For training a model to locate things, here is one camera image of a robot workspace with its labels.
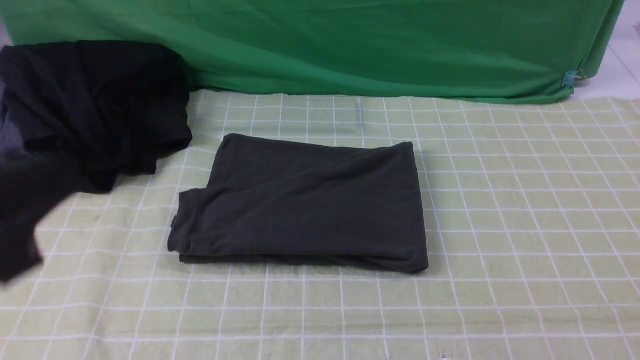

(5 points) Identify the black robot arm left side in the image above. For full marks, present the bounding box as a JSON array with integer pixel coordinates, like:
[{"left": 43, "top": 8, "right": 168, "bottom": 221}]
[{"left": 0, "top": 157, "right": 82, "bottom": 284}]

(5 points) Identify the pile of black clothes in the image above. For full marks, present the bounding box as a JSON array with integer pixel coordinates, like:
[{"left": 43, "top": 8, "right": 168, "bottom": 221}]
[{"left": 0, "top": 40, "right": 194, "bottom": 193}]

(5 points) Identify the blue binder clip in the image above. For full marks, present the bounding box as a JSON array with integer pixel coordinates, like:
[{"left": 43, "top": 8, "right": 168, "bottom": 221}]
[{"left": 562, "top": 69, "right": 588, "bottom": 89}]

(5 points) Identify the green backdrop cloth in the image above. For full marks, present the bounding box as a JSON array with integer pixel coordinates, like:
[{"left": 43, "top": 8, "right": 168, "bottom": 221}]
[{"left": 1, "top": 0, "right": 624, "bottom": 104}]

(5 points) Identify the gray long-sleeved shirt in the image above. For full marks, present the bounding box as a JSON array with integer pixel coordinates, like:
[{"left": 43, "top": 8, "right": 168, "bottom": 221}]
[{"left": 167, "top": 133, "right": 429, "bottom": 274}]

